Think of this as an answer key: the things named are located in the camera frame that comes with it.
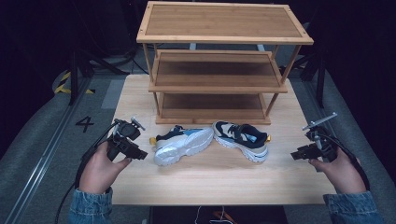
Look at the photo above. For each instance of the black metal stand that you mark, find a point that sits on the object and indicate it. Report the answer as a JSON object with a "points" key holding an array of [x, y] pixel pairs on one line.
{"points": [[74, 77], [320, 81]]}

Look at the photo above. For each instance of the orange object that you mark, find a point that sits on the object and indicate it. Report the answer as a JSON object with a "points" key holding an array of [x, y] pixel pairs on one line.
{"points": [[225, 216]]}

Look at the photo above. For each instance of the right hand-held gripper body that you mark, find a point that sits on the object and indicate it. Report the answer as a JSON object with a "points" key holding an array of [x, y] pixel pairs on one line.
{"points": [[323, 146]]}

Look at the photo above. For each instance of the person's left hand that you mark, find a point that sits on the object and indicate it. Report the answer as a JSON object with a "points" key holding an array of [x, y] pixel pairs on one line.
{"points": [[99, 172]]}

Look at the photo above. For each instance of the white metal leg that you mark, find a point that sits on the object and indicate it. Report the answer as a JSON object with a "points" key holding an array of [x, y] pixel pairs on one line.
{"points": [[193, 46], [261, 47]]}

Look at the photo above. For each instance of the yellow and black hazard tape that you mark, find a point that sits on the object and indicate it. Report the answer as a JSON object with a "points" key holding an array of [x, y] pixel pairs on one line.
{"points": [[63, 88]]}

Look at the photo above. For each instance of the white and navy sneaker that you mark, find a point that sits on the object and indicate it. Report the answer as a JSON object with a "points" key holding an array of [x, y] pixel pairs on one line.
{"points": [[183, 144], [246, 140]]}

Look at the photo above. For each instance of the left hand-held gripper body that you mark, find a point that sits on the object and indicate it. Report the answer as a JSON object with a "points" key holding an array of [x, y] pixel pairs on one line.
{"points": [[124, 133]]}

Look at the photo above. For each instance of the person's right hand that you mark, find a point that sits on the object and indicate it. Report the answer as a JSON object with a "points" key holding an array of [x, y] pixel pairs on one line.
{"points": [[345, 174]]}

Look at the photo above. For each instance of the wooden three-tier shoe rack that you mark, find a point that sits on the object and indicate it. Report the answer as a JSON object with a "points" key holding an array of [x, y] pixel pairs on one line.
{"points": [[218, 21]]}

